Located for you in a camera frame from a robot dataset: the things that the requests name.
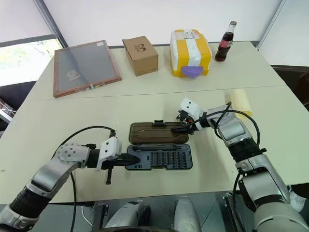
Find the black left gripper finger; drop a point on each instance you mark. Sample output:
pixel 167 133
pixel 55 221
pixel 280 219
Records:
pixel 129 163
pixel 131 158

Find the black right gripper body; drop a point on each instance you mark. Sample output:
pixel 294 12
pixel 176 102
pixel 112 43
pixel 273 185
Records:
pixel 185 117

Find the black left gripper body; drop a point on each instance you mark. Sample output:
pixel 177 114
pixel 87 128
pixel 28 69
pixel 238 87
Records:
pixel 109 164

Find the dark screwdriver bit case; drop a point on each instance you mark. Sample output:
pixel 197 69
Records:
pixel 159 137

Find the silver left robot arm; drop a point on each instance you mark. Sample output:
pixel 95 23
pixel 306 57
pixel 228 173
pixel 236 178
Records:
pixel 67 154

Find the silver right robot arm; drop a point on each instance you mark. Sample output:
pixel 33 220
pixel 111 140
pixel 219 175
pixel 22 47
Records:
pixel 235 129

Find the purple rounded pad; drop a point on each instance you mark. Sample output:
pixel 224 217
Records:
pixel 192 70

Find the silver rounded robot leg shell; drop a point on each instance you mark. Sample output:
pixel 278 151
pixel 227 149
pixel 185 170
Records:
pixel 130 215
pixel 186 213

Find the cream paper roll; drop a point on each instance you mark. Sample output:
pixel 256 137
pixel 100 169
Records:
pixel 239 96

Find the yellow white taped package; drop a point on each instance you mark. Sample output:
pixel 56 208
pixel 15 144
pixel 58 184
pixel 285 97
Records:
pixel 188 48

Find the brown cardboard box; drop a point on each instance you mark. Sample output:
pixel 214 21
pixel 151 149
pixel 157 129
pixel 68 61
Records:
pixel 142 56

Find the glass cola bottle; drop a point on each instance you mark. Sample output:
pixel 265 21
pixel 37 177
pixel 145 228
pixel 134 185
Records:
pixel 224 46

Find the wood framed glass panel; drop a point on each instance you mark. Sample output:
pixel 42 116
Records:
pixel 84 65

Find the dark side cabinet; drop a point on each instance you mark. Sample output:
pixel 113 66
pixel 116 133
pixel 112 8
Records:
pixel 294 79

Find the white crumpled cloth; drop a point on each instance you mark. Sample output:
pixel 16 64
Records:
pixel 297 200

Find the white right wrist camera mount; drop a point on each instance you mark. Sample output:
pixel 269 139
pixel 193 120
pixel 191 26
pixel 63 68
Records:
pixel 190 106

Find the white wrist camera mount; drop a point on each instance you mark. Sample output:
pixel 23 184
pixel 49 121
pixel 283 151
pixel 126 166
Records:
pixel 190 106
pixel 109 147

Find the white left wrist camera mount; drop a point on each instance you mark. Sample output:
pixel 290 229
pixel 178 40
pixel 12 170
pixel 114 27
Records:
pixel 109 147

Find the black metal bracket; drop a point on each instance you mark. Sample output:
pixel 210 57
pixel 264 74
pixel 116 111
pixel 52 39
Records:
pixel 99 215

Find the window with black frame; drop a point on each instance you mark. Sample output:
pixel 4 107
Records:
pixel 24 58

